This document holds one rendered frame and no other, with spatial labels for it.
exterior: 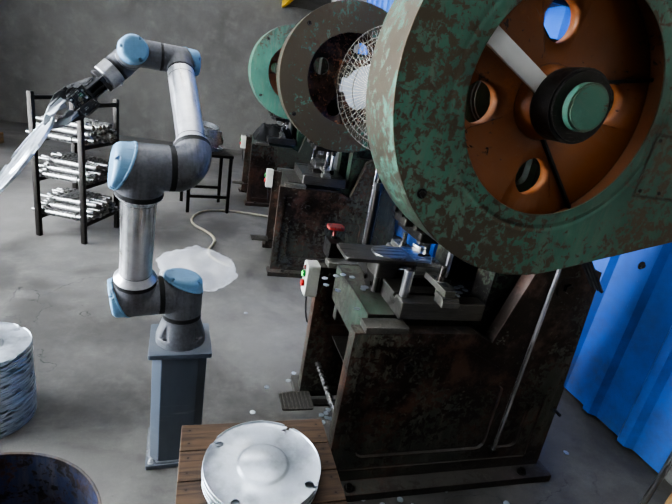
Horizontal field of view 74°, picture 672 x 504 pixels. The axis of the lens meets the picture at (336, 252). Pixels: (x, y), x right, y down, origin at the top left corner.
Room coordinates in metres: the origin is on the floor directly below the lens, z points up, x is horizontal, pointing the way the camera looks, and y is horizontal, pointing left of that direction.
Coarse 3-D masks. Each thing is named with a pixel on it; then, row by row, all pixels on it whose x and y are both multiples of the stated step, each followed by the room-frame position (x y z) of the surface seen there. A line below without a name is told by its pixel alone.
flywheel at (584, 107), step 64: (576, 0) 1.13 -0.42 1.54; (640, 0) 1.17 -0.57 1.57; (512, 64) 1.04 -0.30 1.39; (576, 64) 1.15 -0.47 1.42; (640, 64) 1.20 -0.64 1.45; (512, 128) 1.11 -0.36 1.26; (576, 128) 1.00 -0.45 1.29; (640, 128) 1.21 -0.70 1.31; (512, 192) 1.13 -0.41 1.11; (576, 192) 1.19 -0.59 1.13
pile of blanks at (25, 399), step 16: (32, 352) 1.29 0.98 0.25; (0, 368) 1.16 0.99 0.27; (16, 368) 1.20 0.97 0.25; (32, 368) 1.28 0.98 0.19; (0, 384) 1.15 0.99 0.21; (16, 384) 1.20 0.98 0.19; (32, 384) 1.27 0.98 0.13; (0, 400) 1.15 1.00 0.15; (16, 400) 1.20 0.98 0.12; (32, 400) 1.26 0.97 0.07; (0, 416) 1.14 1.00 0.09; (16, 416) 1.18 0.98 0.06; (32, 416) 1.25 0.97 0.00; (0, 432) 1.15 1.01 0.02
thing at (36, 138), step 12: (36, 132) 1.34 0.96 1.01; (48, 132) 1.20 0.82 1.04; (24, 144) 1.36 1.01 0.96; (36, 144) 1.21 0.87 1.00; (12, 156) 1.33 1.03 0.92; (24, 156) 1.19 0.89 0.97; (12, 168) 1.19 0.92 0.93; (0, 180) 1.23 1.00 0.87; (12, 180) 1.11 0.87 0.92; (0, 192) 1.12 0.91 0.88
